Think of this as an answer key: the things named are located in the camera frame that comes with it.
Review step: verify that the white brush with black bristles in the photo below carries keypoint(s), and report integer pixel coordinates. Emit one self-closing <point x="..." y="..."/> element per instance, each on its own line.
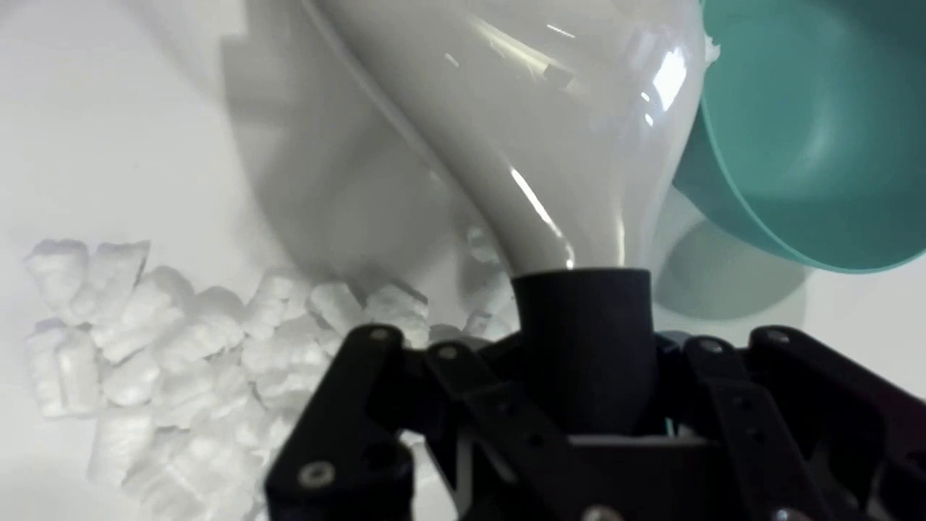
<point x="540" y="125"/>

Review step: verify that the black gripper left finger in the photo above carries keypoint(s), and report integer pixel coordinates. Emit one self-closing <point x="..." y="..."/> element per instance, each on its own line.
<point x="348" y="415"/>

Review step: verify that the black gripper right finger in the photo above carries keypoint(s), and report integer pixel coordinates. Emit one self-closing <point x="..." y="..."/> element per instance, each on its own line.
<point x="811" y="415"/>

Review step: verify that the teal plastic bowl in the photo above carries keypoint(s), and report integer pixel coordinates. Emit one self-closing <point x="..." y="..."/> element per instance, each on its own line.
<point x="821" y="125"/>

